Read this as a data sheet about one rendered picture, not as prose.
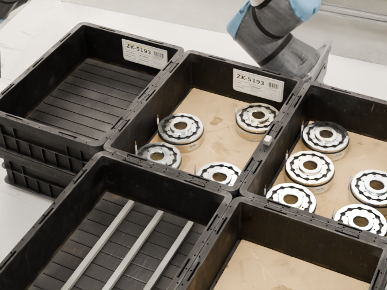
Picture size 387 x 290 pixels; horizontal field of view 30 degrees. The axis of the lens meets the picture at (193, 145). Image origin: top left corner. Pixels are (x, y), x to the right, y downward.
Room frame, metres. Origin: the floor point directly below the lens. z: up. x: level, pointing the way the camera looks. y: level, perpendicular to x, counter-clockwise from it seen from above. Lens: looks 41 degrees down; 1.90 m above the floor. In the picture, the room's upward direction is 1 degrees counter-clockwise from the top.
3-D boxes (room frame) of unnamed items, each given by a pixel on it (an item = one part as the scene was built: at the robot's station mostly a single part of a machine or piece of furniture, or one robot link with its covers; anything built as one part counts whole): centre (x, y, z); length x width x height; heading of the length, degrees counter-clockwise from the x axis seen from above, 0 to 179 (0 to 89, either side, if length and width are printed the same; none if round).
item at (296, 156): (1.10, -0.24, 0.86); 0.10 x 0.10 x 0.01
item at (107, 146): (1.20, -0.03, 0.92); 0.40 x 0.30 x 0.02; 153
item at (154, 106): (1.20, -0.03, 0.87); 0.40 x 0.30 x 0.11; 153
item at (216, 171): (1.07, -0.05, 0.86); 0.05 x 0.05 x 0.01
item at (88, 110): (1.34, 0.23, 0.87); 0.40 x 0.30 x 0.11; 153
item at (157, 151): (1.14, 0.08, 0.86); 0.05 x 0.05 x 0.01
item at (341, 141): (1.20, -0.29, 0.86); 0.10 x 0.10 x 0.01
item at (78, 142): (1.34, 0.23, 0.92); 0.40 x 0.30 x 0.02; 153
